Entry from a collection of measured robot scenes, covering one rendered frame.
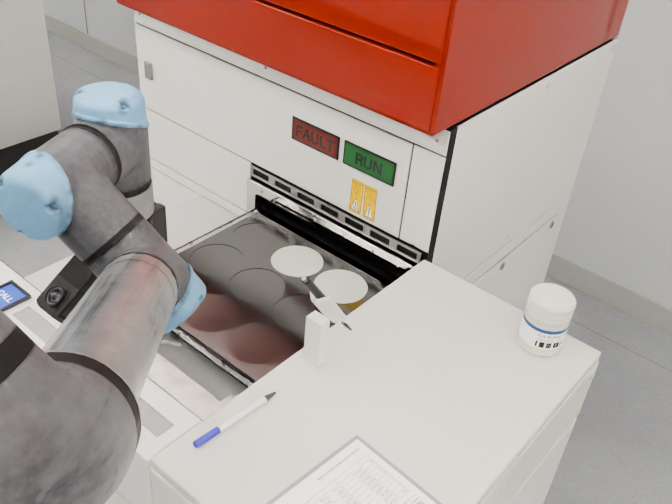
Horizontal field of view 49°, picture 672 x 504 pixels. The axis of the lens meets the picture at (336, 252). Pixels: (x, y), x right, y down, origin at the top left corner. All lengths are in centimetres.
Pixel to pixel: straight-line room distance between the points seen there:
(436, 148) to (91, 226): 68
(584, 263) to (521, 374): 188
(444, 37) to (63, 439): 87
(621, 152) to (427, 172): 158
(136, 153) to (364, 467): 49
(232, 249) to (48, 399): 108
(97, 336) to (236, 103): 107
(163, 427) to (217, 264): 45
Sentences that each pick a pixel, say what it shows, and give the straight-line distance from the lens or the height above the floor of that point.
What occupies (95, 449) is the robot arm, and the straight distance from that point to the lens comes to 42.
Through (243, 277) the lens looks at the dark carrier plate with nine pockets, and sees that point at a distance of 138.
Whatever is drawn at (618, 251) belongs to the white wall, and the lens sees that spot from 295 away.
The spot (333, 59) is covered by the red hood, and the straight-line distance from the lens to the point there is 128.
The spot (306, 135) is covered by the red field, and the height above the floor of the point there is 110.
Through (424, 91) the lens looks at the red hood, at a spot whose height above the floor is 129.
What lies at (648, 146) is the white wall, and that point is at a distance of 276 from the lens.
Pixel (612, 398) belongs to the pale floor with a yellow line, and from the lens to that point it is 267.
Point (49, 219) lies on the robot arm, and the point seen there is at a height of 135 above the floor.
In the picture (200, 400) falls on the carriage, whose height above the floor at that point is 88.
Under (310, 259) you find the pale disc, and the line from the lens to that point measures 143.
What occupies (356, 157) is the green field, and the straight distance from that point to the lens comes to 137.
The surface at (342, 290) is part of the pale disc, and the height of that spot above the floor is 90.
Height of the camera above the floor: 175
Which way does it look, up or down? 36 degrees down
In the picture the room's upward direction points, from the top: 6 degrees clockwise
